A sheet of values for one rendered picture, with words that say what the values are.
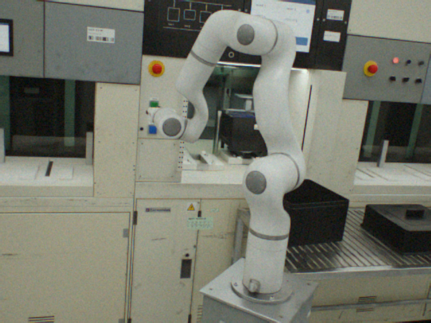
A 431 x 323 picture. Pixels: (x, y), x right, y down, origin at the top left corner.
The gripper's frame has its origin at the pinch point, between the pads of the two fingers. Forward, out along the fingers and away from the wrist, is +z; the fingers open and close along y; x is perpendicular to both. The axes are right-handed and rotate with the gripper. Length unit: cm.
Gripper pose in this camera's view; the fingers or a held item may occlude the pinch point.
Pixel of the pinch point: (158, 110)
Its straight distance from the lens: 179.7
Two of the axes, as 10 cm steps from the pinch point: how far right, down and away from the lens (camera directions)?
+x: 0.9, -9.6, -2.6
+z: -2.5, -2.7, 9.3
